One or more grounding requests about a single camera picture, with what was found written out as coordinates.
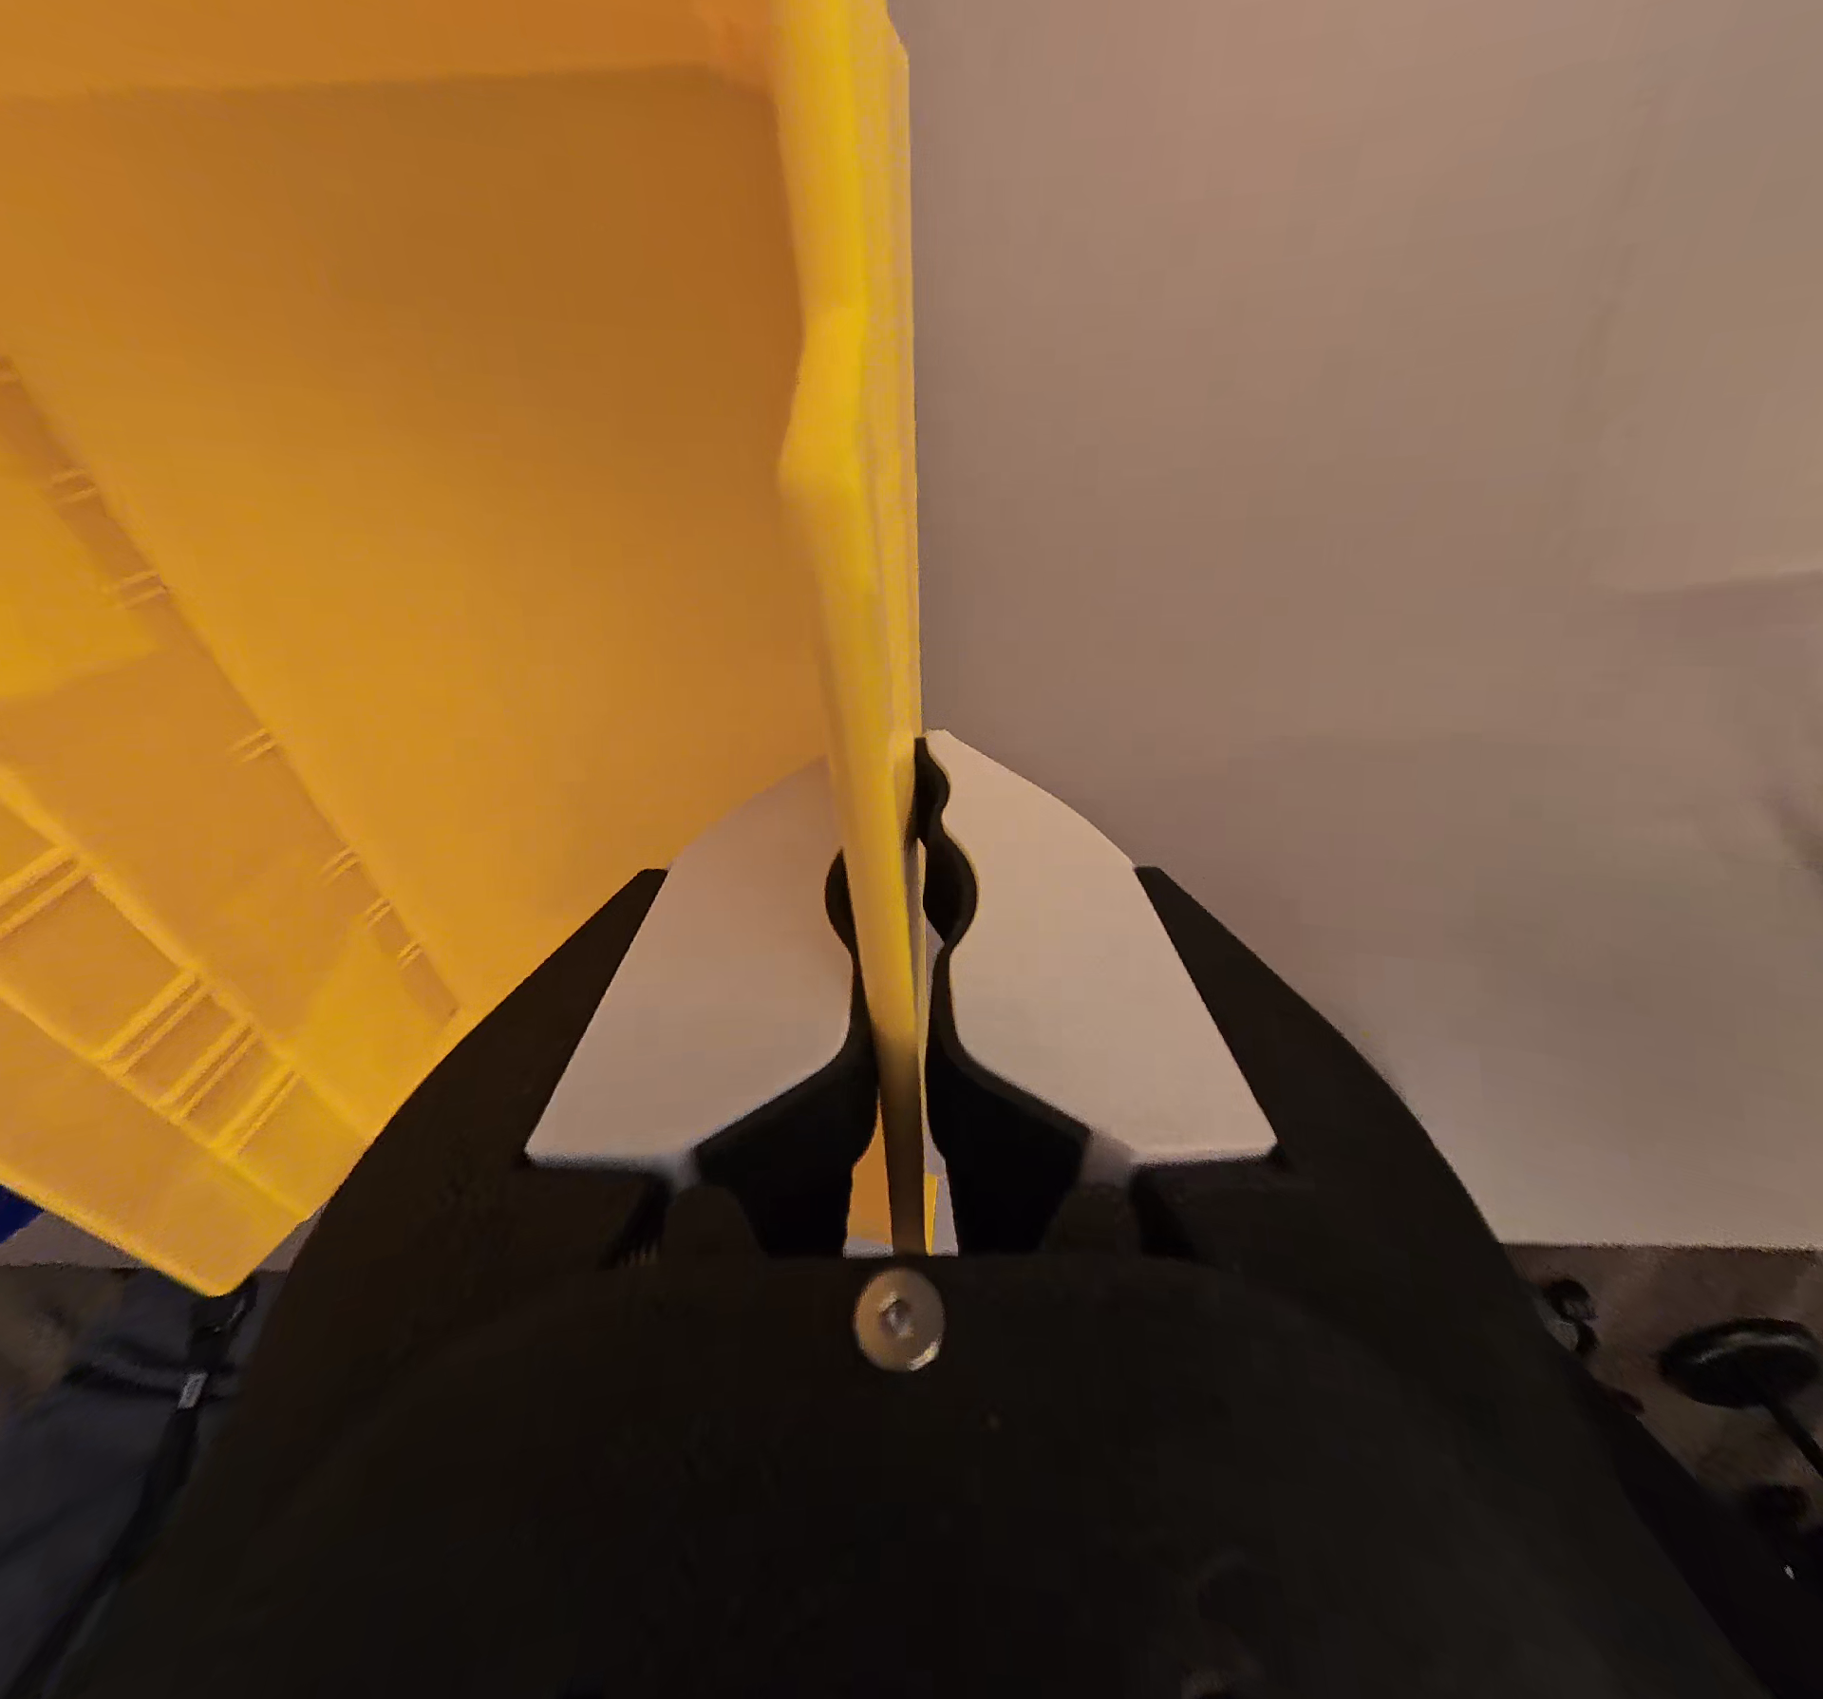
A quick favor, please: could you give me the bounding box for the black round base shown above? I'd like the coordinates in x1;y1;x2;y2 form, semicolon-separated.
1658;1317;1823;1479

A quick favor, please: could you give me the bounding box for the person's dark clothing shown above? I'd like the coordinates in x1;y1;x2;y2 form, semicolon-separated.
0;1273;264;1699

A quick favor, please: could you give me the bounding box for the yellow plastic box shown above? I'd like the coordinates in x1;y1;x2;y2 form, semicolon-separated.
0;0;944;1297

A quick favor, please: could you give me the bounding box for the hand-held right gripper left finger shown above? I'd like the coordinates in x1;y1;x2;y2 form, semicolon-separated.
526;759;880;1256

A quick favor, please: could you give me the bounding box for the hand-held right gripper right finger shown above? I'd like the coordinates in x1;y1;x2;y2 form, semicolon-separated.
909;727;1279;1256

